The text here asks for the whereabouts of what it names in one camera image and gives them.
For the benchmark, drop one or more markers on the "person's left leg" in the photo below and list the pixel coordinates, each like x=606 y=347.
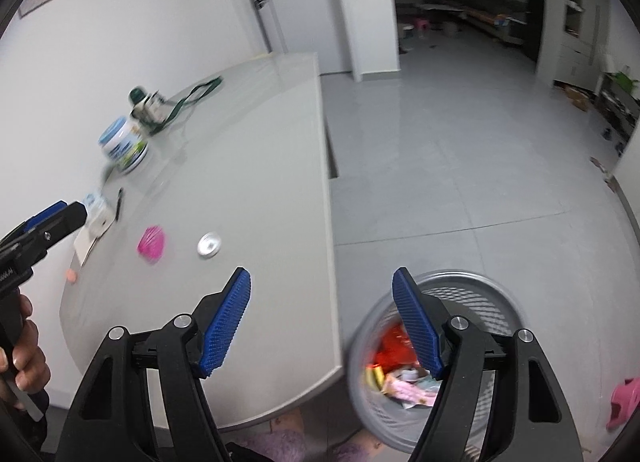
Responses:
x=275 y=447

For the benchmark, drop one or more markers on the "red plastic bag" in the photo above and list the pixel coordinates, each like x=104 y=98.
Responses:
x=395 y=347

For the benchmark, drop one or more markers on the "person's right leg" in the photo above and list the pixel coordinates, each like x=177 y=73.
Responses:
x=350 y=452

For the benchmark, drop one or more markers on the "milk powder can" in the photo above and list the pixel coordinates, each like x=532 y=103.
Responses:
x=122 y=147

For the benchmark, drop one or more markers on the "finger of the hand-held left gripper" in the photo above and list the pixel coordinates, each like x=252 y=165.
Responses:
x=45 y=214
x=70 y=219

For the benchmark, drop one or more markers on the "clear plastic packet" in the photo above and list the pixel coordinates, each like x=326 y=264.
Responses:
x=95 y=202

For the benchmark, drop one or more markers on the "shoe rack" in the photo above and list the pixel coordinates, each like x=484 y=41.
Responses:
x=617 y=112

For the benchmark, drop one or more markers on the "person's left hand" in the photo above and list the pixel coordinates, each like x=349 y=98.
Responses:
x=32 y=362

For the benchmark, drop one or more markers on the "pink snack wrapper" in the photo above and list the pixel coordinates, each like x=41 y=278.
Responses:
x=410 y=392

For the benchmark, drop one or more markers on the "person's leg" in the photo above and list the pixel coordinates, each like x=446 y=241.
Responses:
x=275 y=447
x=350 y=452

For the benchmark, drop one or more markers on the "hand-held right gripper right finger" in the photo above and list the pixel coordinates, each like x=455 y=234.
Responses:
x=415 y=322

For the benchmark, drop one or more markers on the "grey perforated waste bin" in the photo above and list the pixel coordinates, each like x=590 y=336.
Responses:
x=475 y=292

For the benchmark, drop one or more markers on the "dark tall door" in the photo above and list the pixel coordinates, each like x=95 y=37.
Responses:
x=535 y=12

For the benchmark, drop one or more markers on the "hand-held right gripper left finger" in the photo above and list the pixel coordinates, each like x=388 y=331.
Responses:
x=225 y=322

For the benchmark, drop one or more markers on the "light blue wipes packet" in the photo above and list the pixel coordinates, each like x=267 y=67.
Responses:
x=431 y=384

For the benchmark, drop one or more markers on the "small pink stool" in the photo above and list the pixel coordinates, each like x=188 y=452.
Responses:
x=421 y=28

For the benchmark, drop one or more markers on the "small yellow scrap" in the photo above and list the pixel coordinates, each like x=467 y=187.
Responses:
x=375 y=376

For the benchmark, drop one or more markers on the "small orange scrap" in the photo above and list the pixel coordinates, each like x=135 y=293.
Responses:
x=72 y=276

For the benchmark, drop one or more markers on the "cardboard box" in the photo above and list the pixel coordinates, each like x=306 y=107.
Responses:
x=577 y=98

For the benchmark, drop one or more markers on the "white cabinet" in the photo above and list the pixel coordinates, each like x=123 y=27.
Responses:
x=575 y=57

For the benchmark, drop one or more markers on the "small white box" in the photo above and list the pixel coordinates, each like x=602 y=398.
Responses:
x=102 y=222

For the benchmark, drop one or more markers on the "pink plastic stool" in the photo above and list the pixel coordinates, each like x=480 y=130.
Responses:
x=625 y=402

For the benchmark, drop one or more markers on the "black pen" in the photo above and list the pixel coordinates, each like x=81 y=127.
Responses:
x=119 y=202

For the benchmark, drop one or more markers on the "silver foil cup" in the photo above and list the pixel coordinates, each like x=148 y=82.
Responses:
x=209 y=244

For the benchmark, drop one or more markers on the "pink pleated paper cup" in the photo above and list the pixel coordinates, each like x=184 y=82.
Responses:
x=152 y=244

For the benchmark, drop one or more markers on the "long low bench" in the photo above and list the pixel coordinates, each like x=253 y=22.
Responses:
x=480 y=5

